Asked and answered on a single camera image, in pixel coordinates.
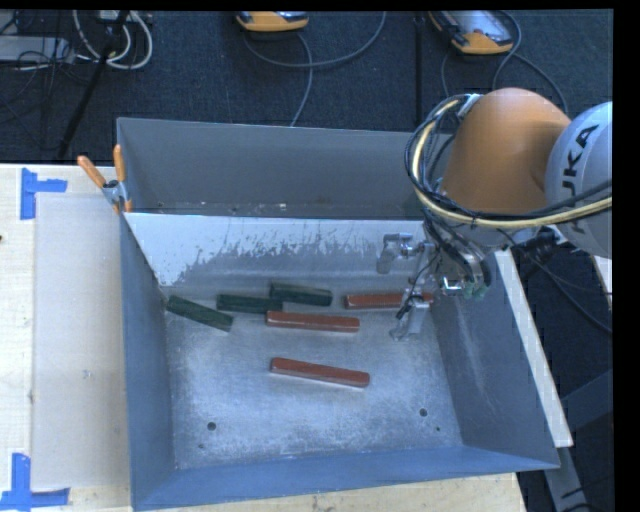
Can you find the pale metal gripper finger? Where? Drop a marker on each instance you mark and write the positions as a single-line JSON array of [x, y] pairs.
[[387, 255], [412, 317]]

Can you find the red-brown flat block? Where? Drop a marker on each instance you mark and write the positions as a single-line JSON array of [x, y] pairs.
[[312, 321], [320, 372], [372, 300]]

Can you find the dark green flat block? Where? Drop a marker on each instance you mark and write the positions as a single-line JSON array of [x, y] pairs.
[[247, 303], [300, 294], [199, 312]]

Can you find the grey metal bin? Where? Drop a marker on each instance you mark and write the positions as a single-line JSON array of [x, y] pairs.
[[300, 400]]

